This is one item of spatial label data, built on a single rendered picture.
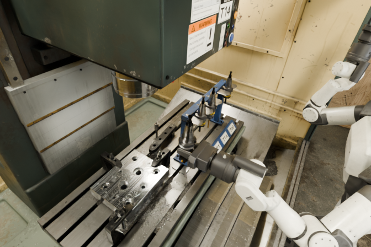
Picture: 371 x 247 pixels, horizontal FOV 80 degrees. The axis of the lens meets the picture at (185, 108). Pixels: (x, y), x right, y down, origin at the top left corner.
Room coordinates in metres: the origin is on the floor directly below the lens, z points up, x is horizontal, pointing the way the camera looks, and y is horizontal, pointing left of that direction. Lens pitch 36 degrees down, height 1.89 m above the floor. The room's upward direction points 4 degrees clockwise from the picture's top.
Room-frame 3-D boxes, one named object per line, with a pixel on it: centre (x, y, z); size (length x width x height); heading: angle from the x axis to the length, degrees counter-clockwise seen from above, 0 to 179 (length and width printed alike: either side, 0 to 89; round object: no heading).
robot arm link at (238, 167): (0.47, -0.20, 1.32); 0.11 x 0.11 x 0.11; 60
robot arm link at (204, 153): (0.52, -0.10, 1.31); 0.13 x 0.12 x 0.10; 150
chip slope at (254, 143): (1.24, -0.15, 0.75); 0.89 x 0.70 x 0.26; 60
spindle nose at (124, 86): (0.68, 0.18, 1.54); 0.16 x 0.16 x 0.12
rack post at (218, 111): (1.25, -0.23, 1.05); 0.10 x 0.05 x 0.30; 60
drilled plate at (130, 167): (0.65, 0.23, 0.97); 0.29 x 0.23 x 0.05; 150
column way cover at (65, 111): (0.91, 0.56, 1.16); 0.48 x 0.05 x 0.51; 150
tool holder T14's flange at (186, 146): (0.57, -0.01, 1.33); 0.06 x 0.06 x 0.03
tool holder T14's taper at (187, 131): (0.57, -0.02, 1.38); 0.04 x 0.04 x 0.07
